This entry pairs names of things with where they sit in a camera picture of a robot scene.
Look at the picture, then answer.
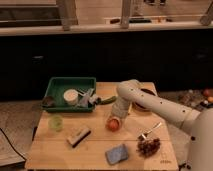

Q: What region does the orange apple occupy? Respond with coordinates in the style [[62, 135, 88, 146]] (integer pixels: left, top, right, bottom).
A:
[[106, 119, 119, 132]]

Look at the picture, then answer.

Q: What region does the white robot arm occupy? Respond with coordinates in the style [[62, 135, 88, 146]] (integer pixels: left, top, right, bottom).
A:
[[111, 79, 213, 171]]

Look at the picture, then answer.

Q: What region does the green plastic cup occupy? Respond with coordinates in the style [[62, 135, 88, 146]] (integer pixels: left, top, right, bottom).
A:
[[49, 115, 63, 132]]

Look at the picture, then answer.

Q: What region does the dark red bowl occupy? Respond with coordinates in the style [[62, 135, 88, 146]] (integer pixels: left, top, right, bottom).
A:
[[132, 88, 156, 111]]

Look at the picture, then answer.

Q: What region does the green cucumber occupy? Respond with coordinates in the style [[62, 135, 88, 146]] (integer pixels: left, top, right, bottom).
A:
[[100, 96, 117, 105]]

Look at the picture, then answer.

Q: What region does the blue sponge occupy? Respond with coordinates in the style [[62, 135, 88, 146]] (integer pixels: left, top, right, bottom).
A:
[[105, 144, 129, 165]]

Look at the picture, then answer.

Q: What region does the bunch of dark grapes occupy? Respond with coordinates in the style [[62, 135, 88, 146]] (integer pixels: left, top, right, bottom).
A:
[[137, 138, 161, 157]]

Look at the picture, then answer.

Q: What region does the grey metal tool in tray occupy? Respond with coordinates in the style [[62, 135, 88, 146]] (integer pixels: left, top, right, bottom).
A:
[[77, 88, 101, 108]]

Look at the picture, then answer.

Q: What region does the wooden black eraser block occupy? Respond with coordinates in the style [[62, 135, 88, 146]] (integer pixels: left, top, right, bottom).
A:
[[67, 127, 91, 148]]

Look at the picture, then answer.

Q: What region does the green plastic tray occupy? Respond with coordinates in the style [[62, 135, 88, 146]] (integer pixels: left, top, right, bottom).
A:
[[42, 77, 96, 113]]

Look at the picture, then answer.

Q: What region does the dark small round dish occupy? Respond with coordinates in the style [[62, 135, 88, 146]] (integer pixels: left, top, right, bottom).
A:
[[42, 96, 55, 107]]

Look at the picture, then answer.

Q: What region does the black cable left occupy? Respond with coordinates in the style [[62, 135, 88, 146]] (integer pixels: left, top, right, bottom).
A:
[[0, 127, 27, 162]]

